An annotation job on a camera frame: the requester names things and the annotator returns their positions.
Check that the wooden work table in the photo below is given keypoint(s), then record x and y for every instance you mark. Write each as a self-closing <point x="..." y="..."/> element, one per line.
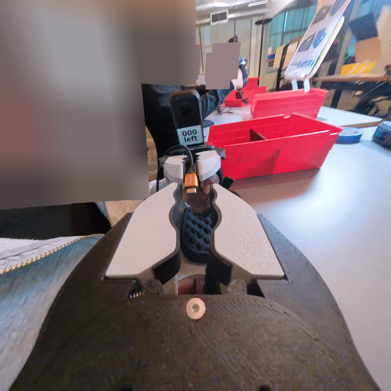
<point x="351" y="78"/>

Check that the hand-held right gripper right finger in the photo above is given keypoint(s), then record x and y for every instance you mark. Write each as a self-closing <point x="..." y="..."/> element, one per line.
<point x="244" y="241"/>

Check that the blue tape roll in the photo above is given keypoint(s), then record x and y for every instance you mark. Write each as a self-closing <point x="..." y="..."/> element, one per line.
<point x="342" y="139"/>

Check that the instruction board on white stand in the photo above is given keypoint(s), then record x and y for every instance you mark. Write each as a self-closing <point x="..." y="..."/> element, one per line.
<point x="317" y="39"/>

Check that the dark blue electronic box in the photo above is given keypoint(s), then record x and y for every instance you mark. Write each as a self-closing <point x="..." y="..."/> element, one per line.
<point x="383" y="134"/>

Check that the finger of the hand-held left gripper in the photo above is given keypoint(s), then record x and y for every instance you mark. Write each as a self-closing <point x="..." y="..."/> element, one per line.
<point x="210" y="165"/>
<point x="173" y="168"/>

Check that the yellow plastic bin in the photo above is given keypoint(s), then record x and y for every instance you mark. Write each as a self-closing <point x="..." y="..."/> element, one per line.
<point x="357" y="68"/>

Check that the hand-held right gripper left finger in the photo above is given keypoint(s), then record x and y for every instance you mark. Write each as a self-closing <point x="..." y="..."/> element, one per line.
<point x="143" y="235"/>

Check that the red plastic bin with divider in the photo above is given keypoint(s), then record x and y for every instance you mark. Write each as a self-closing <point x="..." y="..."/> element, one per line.
<point x="275" y="158"/>

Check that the black floor lamp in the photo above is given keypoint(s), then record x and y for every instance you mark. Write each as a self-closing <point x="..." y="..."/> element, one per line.
<point x="264" y="21"/>

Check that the white air vent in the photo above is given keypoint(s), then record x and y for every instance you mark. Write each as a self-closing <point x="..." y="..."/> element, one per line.
<point x="219" y="16"/>

